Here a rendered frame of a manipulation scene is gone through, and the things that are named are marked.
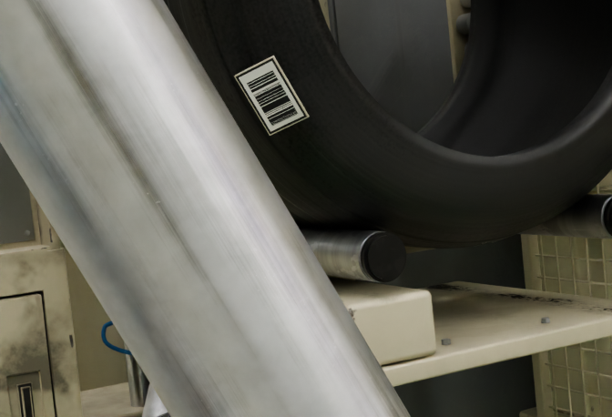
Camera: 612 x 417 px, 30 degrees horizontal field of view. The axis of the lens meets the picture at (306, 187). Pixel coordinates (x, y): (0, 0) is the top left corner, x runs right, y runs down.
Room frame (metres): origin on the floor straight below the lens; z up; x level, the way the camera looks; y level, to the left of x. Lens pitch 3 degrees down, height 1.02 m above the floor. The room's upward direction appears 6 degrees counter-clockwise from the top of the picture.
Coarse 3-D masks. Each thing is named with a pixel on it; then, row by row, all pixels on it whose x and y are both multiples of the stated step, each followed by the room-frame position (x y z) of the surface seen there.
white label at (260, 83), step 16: (272, 64) 0.95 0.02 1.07; (240, 80) 0.96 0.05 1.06; (256, 80) 0.96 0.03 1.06; (272, 80) 0.96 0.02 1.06; (288, 80) 0.96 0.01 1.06; (256, 96) 0.97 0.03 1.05; (272, 96) 0.96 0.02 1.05; (288, 96) 0.96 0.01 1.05; (256, 112) 0.97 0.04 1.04; (272, 112) 0.97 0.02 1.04; (288, 112) 0.96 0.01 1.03; (304, 112) 0.96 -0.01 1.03; (272, 128) 0.97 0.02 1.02
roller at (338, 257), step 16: (320, 240) 1.06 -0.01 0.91; (336, 240) 1.03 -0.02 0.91; (352, 240) 1.01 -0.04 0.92; (368, 240) 0.99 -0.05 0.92; (384, 240) 0.99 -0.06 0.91; (400, 240) 1.00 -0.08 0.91; (320, 256) 1.05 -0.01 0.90; (336, 256) 1.02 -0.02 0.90; (352, 256) 1.00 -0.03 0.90; (368, 256) 0.98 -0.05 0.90; (384, 256) 0.99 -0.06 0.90; (400, 256) 1.00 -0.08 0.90; (336, 272) 1.04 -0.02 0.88; (352, 272) 1.01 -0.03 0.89; (368, 272) 0.99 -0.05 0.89; (384, 272) 0.99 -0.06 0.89; (400, 272) 1.00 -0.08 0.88
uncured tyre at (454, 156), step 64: (192, 0) 0.97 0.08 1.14; (256, 0) 0.95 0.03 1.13; (512, 0) 1.39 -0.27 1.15; (576, 0) 1.33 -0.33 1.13; (256, 64) 0.96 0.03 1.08; (320, 64) 0.96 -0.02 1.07; (512, 64) 1.38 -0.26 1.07; (576, 64) 1.31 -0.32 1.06; (256, 128) 0.98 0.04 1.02; (320, 128) 0.97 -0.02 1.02; (384, 128) 0.99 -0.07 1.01; (448, 128) 1.34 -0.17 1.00; (512, 128) 1.34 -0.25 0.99; (576, 128) 1.09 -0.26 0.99; (320, 192) 1.01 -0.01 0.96; (384, 192) 1.00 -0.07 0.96; (448, 192) 1.02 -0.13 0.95; (512, 192) 1.05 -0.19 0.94; (576, 192) 1.11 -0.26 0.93
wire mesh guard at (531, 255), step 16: (528, 240) 1.55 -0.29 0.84; (528, 256) 1.55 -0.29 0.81; (544, 256) 1.53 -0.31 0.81; (560, 256) 1.50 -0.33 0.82; (528, 272) 1.55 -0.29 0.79; (544, 272) 1.53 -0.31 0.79; (528, 288) 1.55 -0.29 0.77; (544, 288) 1.53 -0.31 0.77; (560, 288) 1.51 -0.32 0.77; (544, 352) 1.55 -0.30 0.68; (608, 352) 1.44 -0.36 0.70; (544, 368) 1.55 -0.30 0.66; (544, 384) 1.55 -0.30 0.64; (544, 400) 1.54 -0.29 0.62; (608, 400) 1.44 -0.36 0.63; (544, 416) 1.55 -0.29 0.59; (592, 416) 1.47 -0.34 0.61
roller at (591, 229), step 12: (576, 204) 1.16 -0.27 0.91; (588, 204) 1.14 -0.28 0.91; (600, 204) 1.13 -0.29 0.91; (564, 216) 1.17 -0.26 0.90; (576, 216) 1.15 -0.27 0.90; (588, 216) 1.14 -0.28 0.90; (600, 216) 1.12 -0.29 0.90; (540, 228) 1.21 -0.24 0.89; (552, 228) 1.19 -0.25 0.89; (564, 228) 1.18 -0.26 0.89; (576, 228) 1.16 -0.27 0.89; (588, 228) 1.14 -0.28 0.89; (600, 228) 1.13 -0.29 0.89
